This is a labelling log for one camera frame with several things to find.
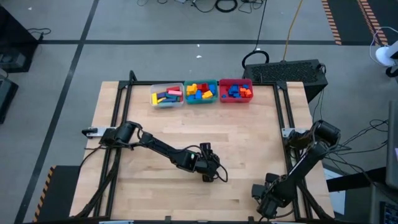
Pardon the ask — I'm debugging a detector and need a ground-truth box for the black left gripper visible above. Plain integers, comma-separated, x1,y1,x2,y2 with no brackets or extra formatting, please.
195,142,221,183

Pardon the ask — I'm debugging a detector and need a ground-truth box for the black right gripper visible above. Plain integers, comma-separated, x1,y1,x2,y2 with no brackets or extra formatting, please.
251,172,293,212

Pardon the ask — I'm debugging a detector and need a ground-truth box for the teal plastic bin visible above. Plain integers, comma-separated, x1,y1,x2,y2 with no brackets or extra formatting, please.
183,80,219,105

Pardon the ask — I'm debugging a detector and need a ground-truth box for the red plastic bin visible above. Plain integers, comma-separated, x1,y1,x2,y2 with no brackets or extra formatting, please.
219,78,254,104

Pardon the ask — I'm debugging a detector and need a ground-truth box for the white paper sheet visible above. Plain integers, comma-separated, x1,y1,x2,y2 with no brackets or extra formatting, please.
323,167,346,207

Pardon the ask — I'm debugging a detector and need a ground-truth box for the black flat board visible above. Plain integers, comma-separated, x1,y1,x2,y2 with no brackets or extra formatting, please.
326,167,388,193

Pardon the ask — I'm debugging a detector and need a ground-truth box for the clear plastic bin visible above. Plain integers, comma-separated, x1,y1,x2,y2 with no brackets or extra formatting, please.
150,82,185,109

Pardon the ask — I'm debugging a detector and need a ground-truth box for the black computer case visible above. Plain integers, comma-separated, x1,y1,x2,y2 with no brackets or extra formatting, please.
242,58,329,103

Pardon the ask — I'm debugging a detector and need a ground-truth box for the black keyboard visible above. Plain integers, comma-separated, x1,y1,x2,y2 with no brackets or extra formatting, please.
379,201,398,224

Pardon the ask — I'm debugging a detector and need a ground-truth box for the black hazard-striped floor mat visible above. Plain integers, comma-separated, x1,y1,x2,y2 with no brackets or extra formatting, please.
32,164,82,223

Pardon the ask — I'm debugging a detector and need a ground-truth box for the white round device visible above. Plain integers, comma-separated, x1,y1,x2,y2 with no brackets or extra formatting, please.
369,26,398,78

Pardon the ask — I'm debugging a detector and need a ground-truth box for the black orange-striped floor mat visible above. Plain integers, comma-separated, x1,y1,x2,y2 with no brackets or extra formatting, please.
321,0,398,47

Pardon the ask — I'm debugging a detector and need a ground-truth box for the grey equipment box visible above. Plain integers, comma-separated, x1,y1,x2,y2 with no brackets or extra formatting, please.
0,70,19,124

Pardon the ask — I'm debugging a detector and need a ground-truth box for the black cabinet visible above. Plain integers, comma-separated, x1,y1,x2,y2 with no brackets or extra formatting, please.
0,5,40,74

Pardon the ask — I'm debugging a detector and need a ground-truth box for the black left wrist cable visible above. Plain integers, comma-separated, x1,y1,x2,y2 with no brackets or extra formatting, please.
174,144,229,184

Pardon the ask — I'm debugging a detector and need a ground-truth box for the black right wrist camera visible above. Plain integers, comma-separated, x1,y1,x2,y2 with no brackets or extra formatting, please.
257,201,279,220

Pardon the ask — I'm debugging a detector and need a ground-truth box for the silver metal bracket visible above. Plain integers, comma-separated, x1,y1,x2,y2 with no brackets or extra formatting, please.
81,126,118,139
281,127,307,138

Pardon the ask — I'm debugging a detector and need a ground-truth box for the black aluminium table frame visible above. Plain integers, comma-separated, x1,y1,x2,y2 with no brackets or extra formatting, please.
70,70,335,220

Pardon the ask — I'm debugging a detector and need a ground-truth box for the black hanging cable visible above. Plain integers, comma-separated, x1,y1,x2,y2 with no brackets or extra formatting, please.
241,0,271,71

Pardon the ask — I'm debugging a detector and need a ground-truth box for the coiled black cable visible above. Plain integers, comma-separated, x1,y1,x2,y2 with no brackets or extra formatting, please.
215,0,239,14

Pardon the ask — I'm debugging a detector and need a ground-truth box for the yellow hanging cable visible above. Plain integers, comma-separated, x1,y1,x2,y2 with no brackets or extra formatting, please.
282,0,304,62

